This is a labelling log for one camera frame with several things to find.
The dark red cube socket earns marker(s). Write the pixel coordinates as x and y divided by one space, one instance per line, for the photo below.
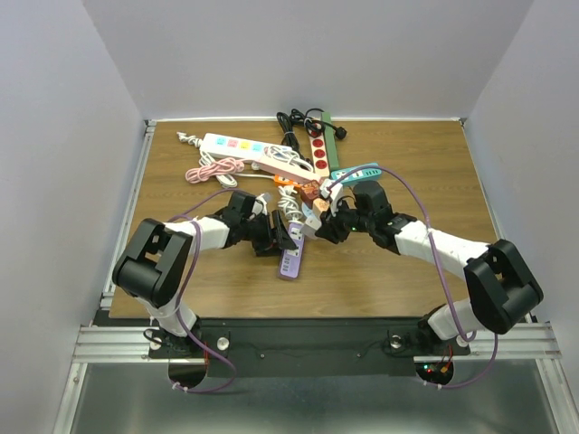
309 192

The peach cube socket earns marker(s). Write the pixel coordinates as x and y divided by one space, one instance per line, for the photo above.
319 206

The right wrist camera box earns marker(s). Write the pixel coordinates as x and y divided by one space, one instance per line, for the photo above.
331 191

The white multicolour power strip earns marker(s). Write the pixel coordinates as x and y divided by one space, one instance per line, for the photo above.
240 148

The purple power strip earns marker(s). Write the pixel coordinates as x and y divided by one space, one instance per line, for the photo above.
291 259

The cream red-outlet power strip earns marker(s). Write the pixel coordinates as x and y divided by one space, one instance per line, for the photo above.
319 153

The teal power strip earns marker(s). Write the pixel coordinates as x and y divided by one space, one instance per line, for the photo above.
352 175

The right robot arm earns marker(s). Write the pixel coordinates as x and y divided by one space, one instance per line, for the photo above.
502 289

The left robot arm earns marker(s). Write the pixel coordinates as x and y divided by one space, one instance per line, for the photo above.
160 257

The orange power strip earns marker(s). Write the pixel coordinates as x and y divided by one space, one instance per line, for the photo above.
283 181

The green power strip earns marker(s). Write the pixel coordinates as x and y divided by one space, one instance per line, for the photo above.
330 141

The right aluminium frame rail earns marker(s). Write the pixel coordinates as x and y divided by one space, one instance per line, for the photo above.
522 342

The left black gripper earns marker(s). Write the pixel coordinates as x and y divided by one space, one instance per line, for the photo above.
265 248

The white cube adapter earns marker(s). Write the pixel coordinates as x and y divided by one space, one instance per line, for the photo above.
310 226

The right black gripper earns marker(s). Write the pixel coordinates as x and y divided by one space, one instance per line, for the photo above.
330 230

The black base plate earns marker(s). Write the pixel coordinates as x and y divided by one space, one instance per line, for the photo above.
300 347

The pink power strip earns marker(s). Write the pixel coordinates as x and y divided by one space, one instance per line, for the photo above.
285 162

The light blue round socket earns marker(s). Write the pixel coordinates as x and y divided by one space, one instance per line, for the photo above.
307 212

